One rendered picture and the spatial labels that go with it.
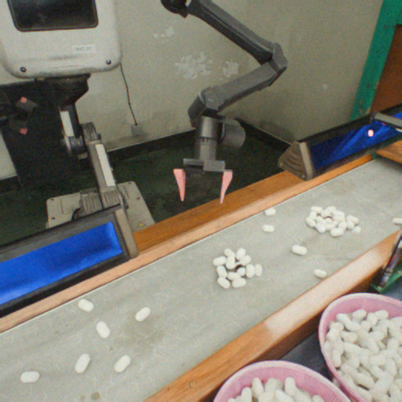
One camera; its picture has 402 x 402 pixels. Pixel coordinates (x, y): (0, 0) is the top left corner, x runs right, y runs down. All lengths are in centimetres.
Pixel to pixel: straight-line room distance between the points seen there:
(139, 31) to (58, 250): 242
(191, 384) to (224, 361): 8
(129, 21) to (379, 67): 182
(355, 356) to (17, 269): 63
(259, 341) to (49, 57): 88
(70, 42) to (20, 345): 75
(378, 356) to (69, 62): 103
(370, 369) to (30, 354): 68
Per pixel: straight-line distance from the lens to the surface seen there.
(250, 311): 79
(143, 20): 277
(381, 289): 97
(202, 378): 68
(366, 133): 80
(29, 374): 76
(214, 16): 118
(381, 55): 144
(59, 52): 104
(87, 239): 45
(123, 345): 75
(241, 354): 70
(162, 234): 93
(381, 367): 82
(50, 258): 45
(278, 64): 113
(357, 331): 82
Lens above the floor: 138
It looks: 36 degrees down
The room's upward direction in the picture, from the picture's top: straight up
